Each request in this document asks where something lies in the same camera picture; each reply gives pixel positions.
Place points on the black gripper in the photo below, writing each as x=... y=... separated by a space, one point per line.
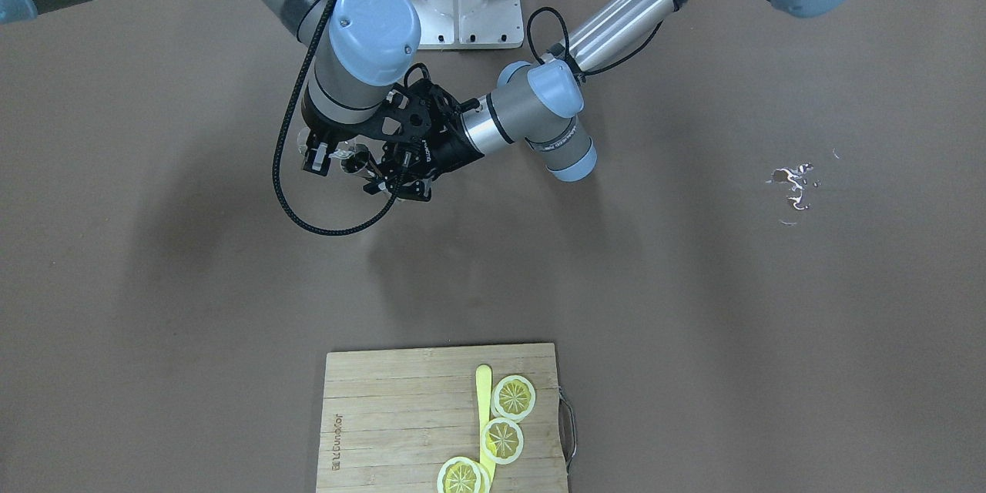
x=314 y=149
x=445 y=149

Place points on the steel jigger measuring cup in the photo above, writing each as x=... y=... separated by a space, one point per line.
x=359 y=163

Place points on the clear glass shaker cup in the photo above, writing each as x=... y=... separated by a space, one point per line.
x=341 y=150

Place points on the yellow plastic knife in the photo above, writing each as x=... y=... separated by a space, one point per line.
x=483 y=386

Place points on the lemon slice upper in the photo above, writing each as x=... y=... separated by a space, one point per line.
x=513 y=398

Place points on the lemon slice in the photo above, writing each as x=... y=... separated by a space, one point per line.
x=513 y=398
x=501 y=441
x=461 y=474

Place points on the wooden cutting board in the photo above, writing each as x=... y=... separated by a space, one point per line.
x=391 y=418

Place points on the lemon slice middle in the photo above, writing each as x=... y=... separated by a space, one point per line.
x=501 y=441

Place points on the lemon slice lower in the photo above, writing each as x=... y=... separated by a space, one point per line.
x=461 y=474

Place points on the spilled liquid puddle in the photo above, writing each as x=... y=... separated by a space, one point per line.
x=798 y=185

